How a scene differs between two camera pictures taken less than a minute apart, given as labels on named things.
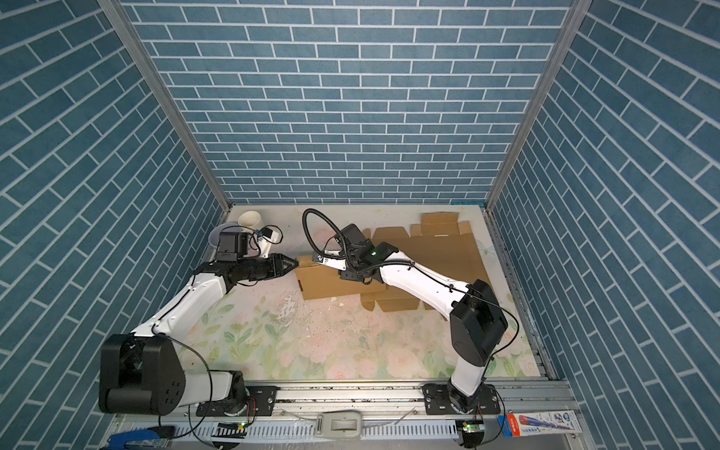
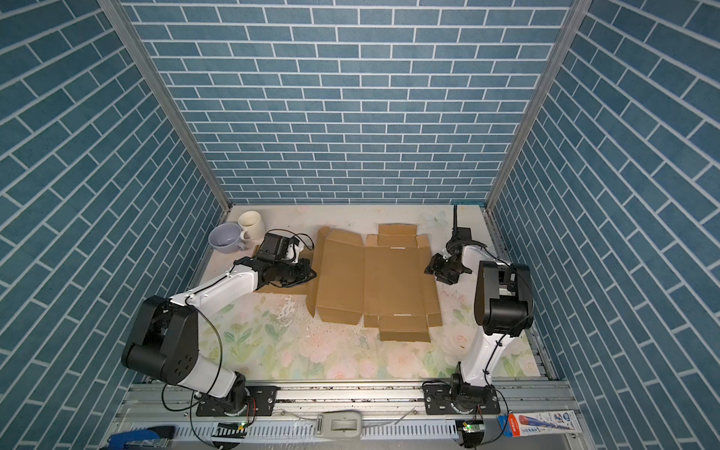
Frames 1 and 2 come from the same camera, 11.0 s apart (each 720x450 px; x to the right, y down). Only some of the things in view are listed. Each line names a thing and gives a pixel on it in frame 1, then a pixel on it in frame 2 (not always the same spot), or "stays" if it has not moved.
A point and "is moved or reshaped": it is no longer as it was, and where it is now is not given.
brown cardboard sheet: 442,242 is moved or reshaped
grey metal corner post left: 160,82 stays
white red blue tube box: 539,423 stays
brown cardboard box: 322,281 -> 302,289
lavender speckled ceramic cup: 226,227 stays
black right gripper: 345,275 -> 435,265
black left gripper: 275,264 -> 304,276
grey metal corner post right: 545,90 stays
